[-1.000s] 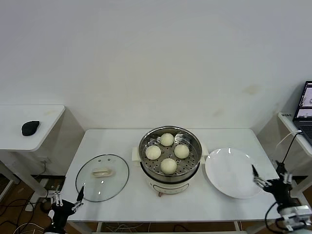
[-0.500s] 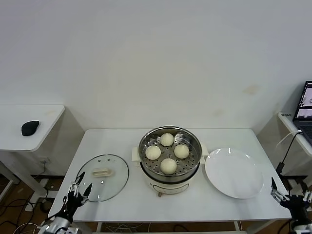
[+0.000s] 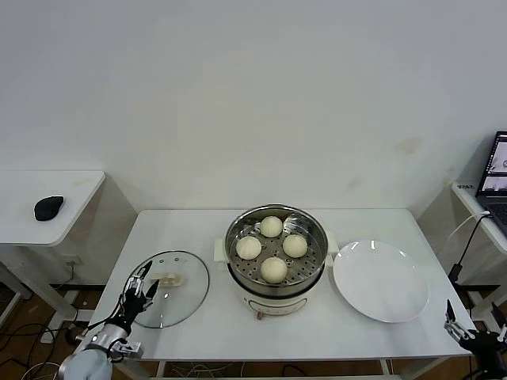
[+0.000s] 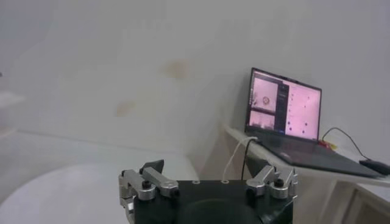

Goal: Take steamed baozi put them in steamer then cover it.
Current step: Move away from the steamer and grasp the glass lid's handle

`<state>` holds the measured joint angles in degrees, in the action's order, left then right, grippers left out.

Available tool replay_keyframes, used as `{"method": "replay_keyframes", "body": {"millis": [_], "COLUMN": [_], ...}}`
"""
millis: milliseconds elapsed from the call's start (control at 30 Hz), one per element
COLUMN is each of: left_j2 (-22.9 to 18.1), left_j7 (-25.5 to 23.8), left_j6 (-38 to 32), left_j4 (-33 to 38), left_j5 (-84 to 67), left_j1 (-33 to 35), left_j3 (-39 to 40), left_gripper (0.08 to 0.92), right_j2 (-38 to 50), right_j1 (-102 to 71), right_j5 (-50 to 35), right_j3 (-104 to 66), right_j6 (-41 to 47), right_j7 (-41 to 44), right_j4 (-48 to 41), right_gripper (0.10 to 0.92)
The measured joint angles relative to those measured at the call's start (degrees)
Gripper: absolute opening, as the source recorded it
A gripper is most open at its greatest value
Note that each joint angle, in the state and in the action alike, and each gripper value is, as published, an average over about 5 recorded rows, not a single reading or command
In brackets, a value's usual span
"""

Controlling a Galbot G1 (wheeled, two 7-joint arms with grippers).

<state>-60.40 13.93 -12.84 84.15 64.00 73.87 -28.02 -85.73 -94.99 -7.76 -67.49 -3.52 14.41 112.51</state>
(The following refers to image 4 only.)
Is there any red yellow connector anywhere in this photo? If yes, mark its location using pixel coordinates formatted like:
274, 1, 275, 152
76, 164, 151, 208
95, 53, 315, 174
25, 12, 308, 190
318, 139, 338, 152

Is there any black cable with adapter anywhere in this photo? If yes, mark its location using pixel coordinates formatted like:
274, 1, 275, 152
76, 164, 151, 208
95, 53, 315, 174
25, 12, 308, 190
240, 138, 260, 181

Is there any white round plate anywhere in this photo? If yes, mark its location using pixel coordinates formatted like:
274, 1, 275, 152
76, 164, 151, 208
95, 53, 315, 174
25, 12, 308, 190
0, 163, 199, 224

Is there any black device with cable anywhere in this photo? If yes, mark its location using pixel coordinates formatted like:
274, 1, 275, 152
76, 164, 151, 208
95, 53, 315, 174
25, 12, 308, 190
322, 127, 390, 177

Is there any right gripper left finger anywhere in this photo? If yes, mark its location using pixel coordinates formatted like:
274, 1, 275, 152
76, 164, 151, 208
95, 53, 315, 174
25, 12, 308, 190
118, 159, 180, 201

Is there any white laptop cable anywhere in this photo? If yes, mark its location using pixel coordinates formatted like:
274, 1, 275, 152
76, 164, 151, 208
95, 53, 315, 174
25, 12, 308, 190
222, 136, 258, 181

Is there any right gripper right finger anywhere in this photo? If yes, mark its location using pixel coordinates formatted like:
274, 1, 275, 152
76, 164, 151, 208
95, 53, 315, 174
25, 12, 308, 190
244, 156, 299, 200

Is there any white side table with laptop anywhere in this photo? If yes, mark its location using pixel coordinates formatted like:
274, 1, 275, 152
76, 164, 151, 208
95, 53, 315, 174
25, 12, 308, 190
224, 123, 390, 224

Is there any black open laptop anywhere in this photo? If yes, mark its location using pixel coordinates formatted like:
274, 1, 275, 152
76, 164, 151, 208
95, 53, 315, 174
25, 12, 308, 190
244, 67, 385, 179

